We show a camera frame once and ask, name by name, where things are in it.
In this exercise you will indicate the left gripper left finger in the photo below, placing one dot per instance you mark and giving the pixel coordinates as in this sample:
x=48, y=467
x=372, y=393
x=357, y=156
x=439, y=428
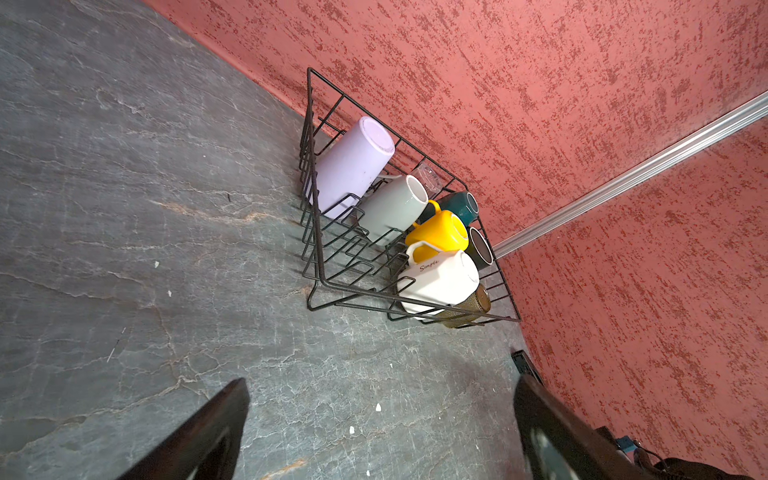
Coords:
x=206, y=446

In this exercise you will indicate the dark green ceramic mug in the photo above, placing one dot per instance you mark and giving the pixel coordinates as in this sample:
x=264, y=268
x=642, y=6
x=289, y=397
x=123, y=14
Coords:
x=462, y=204

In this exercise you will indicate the lilac plastic cup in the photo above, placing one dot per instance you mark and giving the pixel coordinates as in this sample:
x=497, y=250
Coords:
x=346, y=171

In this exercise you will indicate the yellow mug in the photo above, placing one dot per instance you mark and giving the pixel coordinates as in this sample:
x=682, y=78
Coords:
x=443, y=232

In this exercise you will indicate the clear glass cup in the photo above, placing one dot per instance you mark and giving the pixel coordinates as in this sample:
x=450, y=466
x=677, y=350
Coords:
x=425, y=172

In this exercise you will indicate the black mug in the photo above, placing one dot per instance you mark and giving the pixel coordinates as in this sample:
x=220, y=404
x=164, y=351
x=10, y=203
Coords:
x=478, y=249

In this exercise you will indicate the cream white mug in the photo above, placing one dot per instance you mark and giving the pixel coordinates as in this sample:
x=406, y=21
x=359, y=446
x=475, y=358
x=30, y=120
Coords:
x=392, y=209

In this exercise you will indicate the white ceramic mug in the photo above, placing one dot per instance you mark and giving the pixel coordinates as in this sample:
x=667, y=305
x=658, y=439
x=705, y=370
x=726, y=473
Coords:
x=448, y=278

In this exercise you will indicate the black wire dish rack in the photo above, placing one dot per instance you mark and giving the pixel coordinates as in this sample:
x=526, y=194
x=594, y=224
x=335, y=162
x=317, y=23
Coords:
x=347, y=269

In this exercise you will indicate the olive green glass cup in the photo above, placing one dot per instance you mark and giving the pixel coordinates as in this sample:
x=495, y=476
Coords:
x=478, y=304

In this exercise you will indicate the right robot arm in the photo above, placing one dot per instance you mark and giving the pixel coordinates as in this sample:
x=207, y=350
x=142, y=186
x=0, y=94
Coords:
x=669, y=468

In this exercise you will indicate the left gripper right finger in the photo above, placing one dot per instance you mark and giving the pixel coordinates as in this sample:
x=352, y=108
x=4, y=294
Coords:
x=557, y=444

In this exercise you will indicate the black small object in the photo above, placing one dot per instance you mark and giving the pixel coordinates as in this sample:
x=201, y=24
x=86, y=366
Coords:
x=524, y=365

